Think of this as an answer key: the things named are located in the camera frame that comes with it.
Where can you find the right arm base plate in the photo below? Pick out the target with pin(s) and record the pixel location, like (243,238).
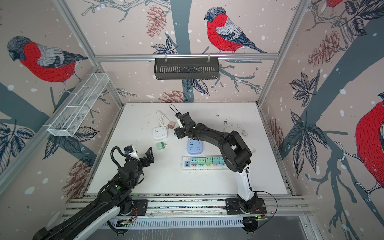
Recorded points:
(240,207)

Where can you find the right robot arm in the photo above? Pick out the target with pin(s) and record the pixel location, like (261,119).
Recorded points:
(235,152)

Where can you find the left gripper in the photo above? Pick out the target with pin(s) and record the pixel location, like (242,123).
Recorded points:
(150,158)

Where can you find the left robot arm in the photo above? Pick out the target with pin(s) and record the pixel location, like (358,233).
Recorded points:
(113,199)

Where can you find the pink plug adapter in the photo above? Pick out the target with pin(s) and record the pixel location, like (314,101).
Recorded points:
(171,125)

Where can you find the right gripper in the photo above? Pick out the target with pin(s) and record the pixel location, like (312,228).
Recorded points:
(180,132)

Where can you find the light green plug adapter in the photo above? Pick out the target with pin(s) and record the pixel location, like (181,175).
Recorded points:
(208,160)

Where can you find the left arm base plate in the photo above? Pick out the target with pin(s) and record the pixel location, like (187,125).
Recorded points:
(134,208)

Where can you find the white square power socket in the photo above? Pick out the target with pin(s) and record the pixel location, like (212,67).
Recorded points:
(160,133)

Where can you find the white wire mesh shelf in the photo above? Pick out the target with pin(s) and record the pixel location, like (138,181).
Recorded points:
(71,117)

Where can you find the long white power strip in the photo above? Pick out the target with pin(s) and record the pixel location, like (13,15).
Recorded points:
(186,164)

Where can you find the blue square power socket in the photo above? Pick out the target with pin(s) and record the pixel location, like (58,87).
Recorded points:
(194,147)

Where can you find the black wall basket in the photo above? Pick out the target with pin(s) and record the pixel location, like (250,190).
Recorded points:
(187,69)

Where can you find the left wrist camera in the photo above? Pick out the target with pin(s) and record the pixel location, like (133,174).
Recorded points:
(130,151)

